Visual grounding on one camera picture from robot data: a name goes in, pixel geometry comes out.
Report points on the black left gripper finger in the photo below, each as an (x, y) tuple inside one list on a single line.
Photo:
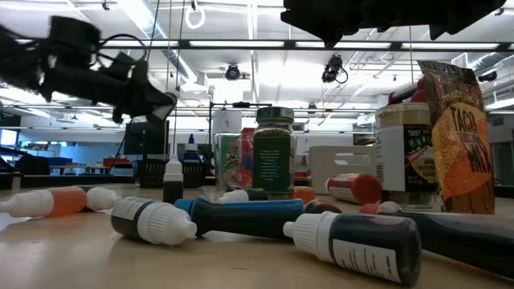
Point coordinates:
[(154, 90), (132, 112)]

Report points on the thin black stand frame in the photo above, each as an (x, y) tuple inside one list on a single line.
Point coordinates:
[(241, 104)]

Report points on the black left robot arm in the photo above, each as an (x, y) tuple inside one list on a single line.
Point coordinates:
[(20, 60)]

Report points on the small orange dropper bottle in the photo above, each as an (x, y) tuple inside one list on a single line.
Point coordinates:
[(60, 200)]

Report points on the clear plastic bin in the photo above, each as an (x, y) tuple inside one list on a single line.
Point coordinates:
[(214, 168)]

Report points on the black monitor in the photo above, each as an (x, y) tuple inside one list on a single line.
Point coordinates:
[(140, 140)]

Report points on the black mesh basket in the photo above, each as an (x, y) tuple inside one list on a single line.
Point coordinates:
[(150, 174)]

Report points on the red-cap bottle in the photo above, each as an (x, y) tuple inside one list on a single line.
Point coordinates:
[(357, 188)]

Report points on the green lid spice jar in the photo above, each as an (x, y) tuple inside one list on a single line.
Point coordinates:
[(274, 160)]

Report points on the small purple dropper bottle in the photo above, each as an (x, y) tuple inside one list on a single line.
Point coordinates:
[(361, 245)]

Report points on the tan lid seasoning jar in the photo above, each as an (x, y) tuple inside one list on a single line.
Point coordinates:
[(401, 160)]

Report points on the small black dropper bottle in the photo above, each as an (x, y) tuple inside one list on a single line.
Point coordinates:
[(173, 188), (148, 221)]

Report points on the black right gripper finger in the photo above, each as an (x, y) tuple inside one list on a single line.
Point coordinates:
[(313, 20), (313, 5)]

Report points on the small green dropper bottle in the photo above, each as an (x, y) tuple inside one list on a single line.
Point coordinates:
[(249, 194)]

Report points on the black gantry bar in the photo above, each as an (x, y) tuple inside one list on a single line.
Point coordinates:
[(182, 43)]

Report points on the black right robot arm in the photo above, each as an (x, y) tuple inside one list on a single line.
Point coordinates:
[(462, 12)]

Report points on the white plastic bin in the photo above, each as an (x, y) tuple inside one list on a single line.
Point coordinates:
[(321, 168)]

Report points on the dark red gel tube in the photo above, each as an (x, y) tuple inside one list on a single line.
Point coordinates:
[(462, 241)]

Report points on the blue gel tube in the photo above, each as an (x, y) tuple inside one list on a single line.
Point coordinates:
[(249, 218)]

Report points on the green cereal box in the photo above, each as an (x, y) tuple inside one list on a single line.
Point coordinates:
[(229, 160)]

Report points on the small red dropper bottle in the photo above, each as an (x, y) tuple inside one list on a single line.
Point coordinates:
[(321, 207)]

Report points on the taco mix packet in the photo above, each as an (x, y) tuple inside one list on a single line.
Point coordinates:
[(462, 140)]

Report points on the black overhead camera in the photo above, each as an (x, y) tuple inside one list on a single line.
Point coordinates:
[(232, 72)]

